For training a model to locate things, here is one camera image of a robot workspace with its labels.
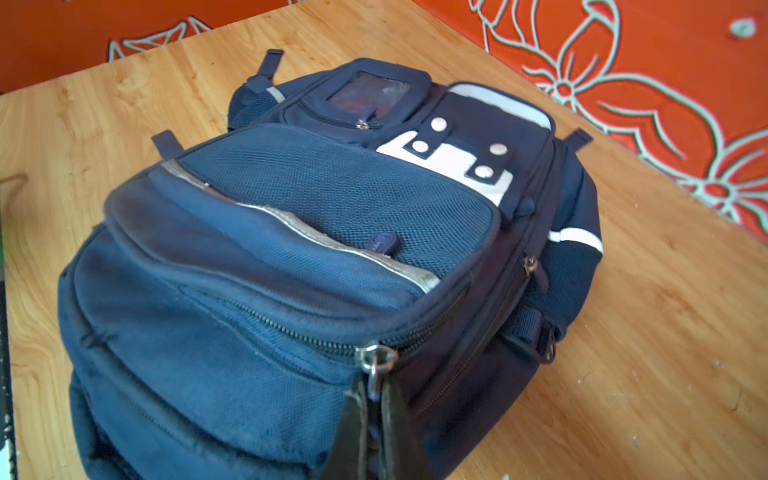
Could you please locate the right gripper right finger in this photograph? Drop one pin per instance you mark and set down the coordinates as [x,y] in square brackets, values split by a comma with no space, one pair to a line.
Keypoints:
[402,456]

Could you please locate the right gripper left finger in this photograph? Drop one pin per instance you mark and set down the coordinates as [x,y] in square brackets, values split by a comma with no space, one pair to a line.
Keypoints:
[348,458]

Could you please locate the navy blue student backpack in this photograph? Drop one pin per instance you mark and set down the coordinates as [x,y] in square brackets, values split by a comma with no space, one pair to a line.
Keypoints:
[363,221]

